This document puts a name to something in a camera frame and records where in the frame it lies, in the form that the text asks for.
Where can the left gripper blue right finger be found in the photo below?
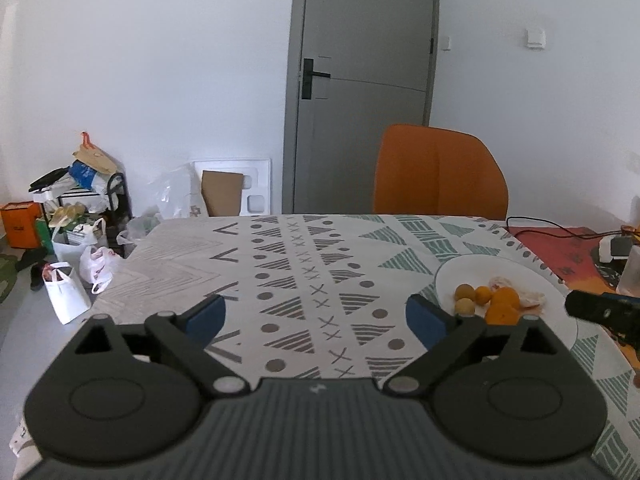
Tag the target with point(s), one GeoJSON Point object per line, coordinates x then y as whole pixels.
{"type": "Point", "coordinates": [446, 339]}

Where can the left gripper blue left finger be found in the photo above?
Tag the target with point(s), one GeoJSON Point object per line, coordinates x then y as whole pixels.
{"type": "Point", "coordinates": [180, 341]}

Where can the small yellow brown fruit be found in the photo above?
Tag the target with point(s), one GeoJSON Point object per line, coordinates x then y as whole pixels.
{"type": "Point", "coordinates": [464, 306]}

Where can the brownish green small fruit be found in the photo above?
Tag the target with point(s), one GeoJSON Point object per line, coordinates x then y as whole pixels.
{"type": "Point", "coordinates": [464, 291]}

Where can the person's right hand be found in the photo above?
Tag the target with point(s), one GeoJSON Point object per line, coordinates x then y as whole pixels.
{"type": "Point", "coordinates": [636, 380]}

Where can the clear plastic cup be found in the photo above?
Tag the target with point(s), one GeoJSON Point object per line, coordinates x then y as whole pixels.
{"type": "Point", "coordinates": [629, 283]}

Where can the small orange kumquat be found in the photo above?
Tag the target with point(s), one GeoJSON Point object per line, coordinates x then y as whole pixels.
{"type": "Point", "coordinates": [483, 295]}

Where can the large orange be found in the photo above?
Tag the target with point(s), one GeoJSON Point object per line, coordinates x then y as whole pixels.
{"type": "Point", "coordinates": [504, 307]}

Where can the white power adapter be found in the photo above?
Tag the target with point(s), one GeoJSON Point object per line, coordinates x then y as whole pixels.
{"type": "Point", "coordinates": [615, 247]}

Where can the white round plate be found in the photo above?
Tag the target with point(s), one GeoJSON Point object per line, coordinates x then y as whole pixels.
{"type": "Point", "coordinates": [478, 270]}

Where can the red orange table mat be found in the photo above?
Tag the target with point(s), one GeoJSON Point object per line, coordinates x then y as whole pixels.
{"type": "Point", "coordinates": [572, 258]}

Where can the peeled orange segment on plate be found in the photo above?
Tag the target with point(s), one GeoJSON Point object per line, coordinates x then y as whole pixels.
{"type": "Point", "coordinates": [529, 300]}

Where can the white red plastic bag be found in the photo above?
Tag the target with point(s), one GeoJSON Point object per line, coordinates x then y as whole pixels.
{"type": "Point", "coordinates": [97, 267]}

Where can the clear plastic bag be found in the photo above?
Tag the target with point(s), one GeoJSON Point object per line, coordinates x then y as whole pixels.
{"type": "Point", "coordinates": [177, 194]}

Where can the brown cardboard piece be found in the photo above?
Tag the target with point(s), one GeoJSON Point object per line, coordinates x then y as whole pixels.
{"type": "Point", "coordinates": [222, 193]}

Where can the white foam packaging board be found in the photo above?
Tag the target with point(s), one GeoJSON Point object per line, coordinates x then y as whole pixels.
{"type": "Point", "coordinates": [256, 192]}

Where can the orange chair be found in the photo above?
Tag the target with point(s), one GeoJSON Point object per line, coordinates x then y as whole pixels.
{"type": "Point", "coordinates": [437, 172]}

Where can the orange box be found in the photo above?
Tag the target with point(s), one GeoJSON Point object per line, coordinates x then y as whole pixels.
{"type": "Point", "coordinates": [19, 222]}

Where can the grey door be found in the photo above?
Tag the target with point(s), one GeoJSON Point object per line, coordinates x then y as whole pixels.
{"type": "Point", "coordinates": [381, 55]}

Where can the brown paper bag orange handle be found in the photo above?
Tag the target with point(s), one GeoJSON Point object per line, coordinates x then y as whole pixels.
{"type": "Point", "coordinates": [93, 157]}

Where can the black door handle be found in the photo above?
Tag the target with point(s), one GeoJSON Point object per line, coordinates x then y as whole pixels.
{"type": "Point", "coordinates": [315, 83]}

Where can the white wall switch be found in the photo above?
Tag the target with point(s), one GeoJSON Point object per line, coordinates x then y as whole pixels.
{"type": "Point", "coordinates": [535, 38]}

